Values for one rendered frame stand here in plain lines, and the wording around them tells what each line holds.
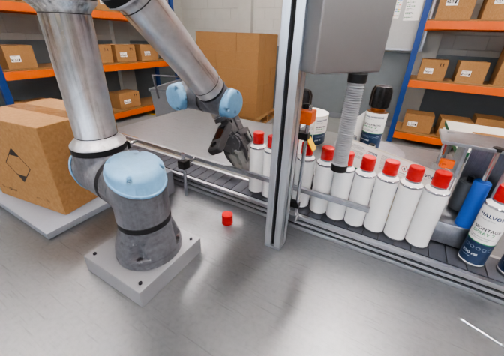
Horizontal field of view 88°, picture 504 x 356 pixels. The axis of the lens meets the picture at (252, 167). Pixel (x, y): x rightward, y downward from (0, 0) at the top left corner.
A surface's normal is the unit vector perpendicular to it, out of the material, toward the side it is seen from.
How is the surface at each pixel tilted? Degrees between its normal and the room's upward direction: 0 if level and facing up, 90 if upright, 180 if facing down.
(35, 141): 90
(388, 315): 0
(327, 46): 90
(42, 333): 0
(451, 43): 90
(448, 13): 90
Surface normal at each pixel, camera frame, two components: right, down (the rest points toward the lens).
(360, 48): 0.43, 0.42
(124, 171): 0.15, -0.84
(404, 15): -0.50, 0.37
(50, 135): 0.93, 0.19
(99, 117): 0.73, 0.34
